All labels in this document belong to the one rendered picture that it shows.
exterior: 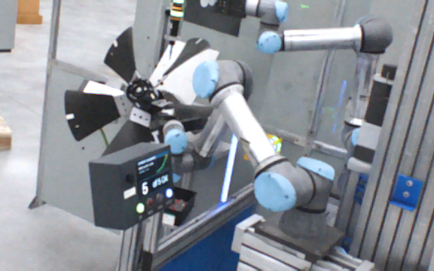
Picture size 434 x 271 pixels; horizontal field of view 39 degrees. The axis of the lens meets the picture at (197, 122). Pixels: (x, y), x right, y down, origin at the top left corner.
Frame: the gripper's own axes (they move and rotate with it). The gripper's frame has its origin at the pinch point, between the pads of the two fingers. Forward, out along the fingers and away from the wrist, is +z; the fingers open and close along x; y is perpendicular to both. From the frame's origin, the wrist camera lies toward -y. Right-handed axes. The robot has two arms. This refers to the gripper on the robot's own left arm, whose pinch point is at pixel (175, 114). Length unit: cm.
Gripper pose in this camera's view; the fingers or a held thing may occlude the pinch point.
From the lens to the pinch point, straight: 242.8
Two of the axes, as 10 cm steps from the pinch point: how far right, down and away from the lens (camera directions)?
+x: -0.5, 9.5, 3.0
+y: -9.9, -0.1, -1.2
